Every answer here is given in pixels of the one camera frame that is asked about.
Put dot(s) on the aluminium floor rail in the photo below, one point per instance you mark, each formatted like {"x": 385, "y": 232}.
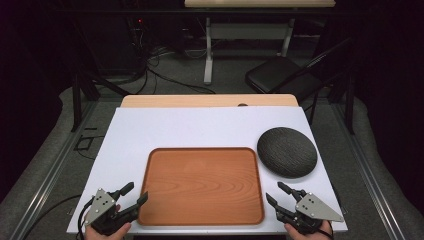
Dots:
{"x": 56, "y": 160}
{"x": 370, "y": 166}

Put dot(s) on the person's left hand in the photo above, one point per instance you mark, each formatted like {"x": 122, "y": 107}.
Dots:
{"x": 115, "y": 234}

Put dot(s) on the black folding chair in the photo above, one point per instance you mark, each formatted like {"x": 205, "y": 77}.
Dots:
{"x": 276, "y": 75}

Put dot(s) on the black metal stand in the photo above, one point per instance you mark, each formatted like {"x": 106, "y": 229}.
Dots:
{"x": 77, "y": 100}
{"x": 349, "y": 100}

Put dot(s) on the light wooden desk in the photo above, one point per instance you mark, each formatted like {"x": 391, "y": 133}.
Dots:
{"x": 186, "y": 100}

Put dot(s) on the wooden tray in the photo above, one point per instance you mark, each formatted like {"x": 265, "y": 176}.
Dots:
{"x": 201, "y": 185}

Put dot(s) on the white-framed table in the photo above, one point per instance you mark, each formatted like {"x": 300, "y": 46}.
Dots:
{"x": 246, "y": 30}

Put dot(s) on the dark grey round speaker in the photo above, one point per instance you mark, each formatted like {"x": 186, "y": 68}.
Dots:
{"x": 286, "y": 151}

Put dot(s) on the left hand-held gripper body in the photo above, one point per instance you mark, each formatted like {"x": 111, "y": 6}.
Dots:
{"x": 100, "y": 207}

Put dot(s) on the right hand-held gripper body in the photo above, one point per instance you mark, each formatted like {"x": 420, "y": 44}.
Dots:
{"x": 311, "y": 208}

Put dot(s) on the white board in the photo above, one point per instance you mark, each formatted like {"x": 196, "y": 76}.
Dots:
{"x": 186, "y": 128}

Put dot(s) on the person's right hand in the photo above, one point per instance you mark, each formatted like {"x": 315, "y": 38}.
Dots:
{"x": 301, "y": 234}

